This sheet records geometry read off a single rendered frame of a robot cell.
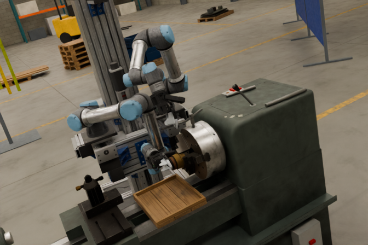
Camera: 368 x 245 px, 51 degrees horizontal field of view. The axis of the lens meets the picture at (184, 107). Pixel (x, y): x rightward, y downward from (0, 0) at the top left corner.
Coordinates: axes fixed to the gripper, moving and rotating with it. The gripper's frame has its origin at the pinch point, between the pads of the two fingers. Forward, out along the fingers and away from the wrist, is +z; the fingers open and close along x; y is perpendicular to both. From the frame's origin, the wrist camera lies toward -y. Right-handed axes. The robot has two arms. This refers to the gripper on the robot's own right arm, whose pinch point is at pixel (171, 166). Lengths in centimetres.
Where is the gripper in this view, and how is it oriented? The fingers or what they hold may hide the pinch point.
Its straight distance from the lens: 212.2
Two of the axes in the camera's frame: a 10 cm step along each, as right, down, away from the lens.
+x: -2.2, -9.1, -3.4
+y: -8.7, 3.4, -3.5
